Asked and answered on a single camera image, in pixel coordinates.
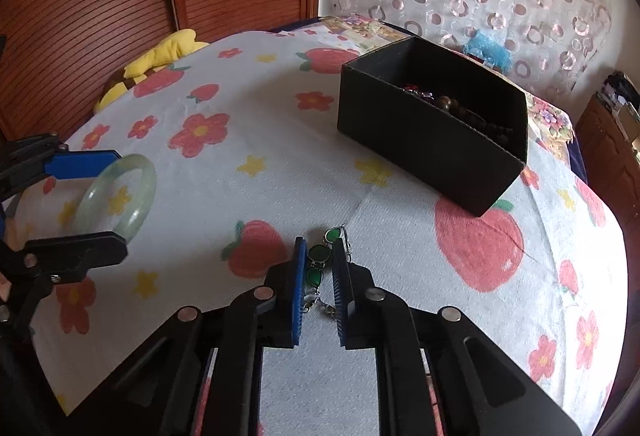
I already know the yellow pillow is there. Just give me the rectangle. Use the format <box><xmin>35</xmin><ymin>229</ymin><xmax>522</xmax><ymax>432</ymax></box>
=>
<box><xmin>95</xmin><ymin>28</ymin><xmax>211</xmax><ymax>113</ymax></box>

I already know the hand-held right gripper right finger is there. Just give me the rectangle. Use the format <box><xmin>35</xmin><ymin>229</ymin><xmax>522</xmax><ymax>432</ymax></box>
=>
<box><xmin>331</xmin><ymin>237</ymin><xmax>586</xmax><ymax>436</ymax></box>

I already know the pale green jade bangle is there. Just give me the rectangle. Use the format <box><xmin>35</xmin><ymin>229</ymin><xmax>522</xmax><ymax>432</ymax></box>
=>
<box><xmin>75</xmin><ymin>154</ymin><xmax>159</xmax><ymax>237</ymax></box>

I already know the floral printed blanket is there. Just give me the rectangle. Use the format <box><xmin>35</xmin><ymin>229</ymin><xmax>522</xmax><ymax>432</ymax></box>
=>
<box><xmin>272</xmin><ymin>14</ymin><xmax>583</xmax><ymax>167</ymax></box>

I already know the blue fluffy bag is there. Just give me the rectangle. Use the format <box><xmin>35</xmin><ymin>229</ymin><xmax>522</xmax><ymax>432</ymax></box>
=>
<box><xmin>462</xmin><ymin>28</ymin><xmax>512</xmax><ymax>72</ymax></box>

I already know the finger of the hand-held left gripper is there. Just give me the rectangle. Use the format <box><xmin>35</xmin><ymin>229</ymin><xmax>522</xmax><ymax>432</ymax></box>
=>
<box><xmin>0</xmin><ymin>231</ymin><xmax>129</xmax><ymax>334</ymax></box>
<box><xmin>0</xmin><ymin>132</ymin><xmax>122</xmax><ymax>198</ymax></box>

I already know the black cardboard box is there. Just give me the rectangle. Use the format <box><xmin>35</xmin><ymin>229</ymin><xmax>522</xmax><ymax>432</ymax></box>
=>
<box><xmin>336</xmin><ymin>36</ymin><xmax>529</xmax><ymax>218</ymax></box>

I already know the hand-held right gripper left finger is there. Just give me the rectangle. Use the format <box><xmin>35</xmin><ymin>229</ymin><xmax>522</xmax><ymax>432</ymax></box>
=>
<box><xmin>65</xmin><ymin>236</ymin><xmax>307</xmax><ymax>436</ymax></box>

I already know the dark blue bed sheet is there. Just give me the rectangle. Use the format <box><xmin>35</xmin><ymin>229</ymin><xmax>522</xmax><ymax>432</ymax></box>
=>
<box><xmin>570</xmin><ymin>136</ymin><xmax>589</xmax><ymax>183</ymax></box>

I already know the brown wooden bead bracelet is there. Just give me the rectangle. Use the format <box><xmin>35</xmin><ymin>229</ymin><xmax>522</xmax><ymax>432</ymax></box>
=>
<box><xmin>431</xmin><ymin>95</ymin><xmax>516</xmax><ymax>148</ymax></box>

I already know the green gemstone bracelet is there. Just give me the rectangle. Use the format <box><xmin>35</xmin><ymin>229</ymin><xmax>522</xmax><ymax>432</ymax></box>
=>
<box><xmin>300</xmin><ymin>225</ymin><xmax>352</xmax><ymax>317</ymax></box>

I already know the pile of dark clothes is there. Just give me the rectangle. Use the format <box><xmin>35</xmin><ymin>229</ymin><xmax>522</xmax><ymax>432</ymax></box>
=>
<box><xmin>597</xmin><ymin>72</ymin><xmax>640</xmax><ymax>117</ymax></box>

